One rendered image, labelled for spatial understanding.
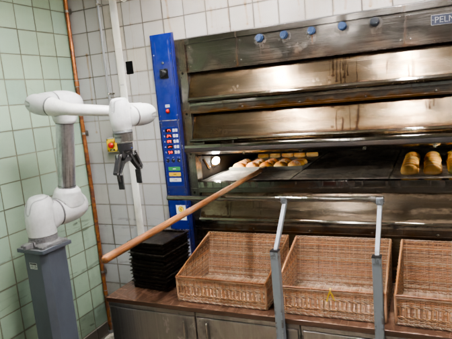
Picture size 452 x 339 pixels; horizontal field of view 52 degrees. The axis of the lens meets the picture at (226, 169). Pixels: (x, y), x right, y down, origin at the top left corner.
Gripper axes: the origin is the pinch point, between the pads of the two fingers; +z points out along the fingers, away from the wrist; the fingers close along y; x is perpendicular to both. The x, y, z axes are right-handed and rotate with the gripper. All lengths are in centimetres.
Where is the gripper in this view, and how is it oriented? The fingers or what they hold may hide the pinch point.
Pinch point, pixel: (130, 183)
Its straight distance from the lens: 228.4
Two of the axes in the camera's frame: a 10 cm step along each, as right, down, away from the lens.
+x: 8.9, -0.2, -4.6
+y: -4.5, 2.0, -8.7
